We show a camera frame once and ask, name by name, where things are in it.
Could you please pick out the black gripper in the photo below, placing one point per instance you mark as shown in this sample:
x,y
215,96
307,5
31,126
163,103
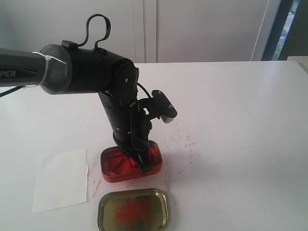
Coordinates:
x,y
130,130

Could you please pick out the red ink pad tin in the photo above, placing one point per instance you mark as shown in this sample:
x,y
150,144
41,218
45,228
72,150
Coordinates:
x,y
117,166

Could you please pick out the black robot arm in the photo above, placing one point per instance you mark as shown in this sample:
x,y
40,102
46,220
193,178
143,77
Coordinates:
x,y
69,69

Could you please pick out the gold tin lid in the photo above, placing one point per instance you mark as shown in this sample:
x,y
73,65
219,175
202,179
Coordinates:
x,y
133,210

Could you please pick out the white paper sheet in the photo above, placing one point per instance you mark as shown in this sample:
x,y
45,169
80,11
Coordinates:
x,y
61,181

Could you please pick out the white cabinet with doors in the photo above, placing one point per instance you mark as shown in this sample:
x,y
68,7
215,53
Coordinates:
x,y
145,31

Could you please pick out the white zip tie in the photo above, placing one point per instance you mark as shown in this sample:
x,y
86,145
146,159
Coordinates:
x,y
48,59

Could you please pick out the beige box at right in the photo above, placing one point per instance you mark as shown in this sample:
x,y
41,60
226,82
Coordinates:
x,y
301,60

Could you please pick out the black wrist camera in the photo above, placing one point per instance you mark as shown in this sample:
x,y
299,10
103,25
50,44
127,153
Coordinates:
x,y
158,106

